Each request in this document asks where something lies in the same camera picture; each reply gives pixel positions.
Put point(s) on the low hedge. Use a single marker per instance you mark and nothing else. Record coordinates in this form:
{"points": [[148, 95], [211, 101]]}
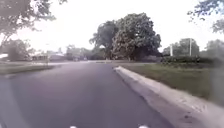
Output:
{"points": [[186, 59]]}

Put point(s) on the pale pole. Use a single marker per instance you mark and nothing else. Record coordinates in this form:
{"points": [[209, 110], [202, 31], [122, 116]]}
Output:
{"points": [[171, 50], [190, 47]]}

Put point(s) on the pale concrete kerb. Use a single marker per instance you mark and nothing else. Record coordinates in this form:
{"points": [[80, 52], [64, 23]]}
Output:
{"points": [[160, 93]]}

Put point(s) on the robot's own part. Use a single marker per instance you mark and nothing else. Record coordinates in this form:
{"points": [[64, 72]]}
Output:
{"points": [[143, 126], [73, 126]]}

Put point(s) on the grass verge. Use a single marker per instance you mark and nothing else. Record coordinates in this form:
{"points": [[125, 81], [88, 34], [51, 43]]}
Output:
{"points": [[20, 68], [173, 75]]}

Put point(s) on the building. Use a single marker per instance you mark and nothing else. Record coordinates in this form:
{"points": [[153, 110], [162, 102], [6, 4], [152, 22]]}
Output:
{"points": [[56, 57]]}

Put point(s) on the tree with overhanging branches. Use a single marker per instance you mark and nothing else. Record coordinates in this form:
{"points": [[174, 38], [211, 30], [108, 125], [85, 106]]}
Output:
{"points": [[210, 10], [16, 16]]}

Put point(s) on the large dark green tree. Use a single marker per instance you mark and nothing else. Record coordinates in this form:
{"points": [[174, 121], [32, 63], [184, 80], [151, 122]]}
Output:
{"points": [[130, 36]]}

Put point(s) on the row of trees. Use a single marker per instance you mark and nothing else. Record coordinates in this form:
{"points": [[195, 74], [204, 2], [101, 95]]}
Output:
{"points": [[200, 48], [78, 52]]}

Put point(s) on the grey asphalt road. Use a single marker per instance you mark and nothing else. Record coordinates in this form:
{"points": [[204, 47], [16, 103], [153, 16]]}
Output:
{"points": [[80, 96]]}

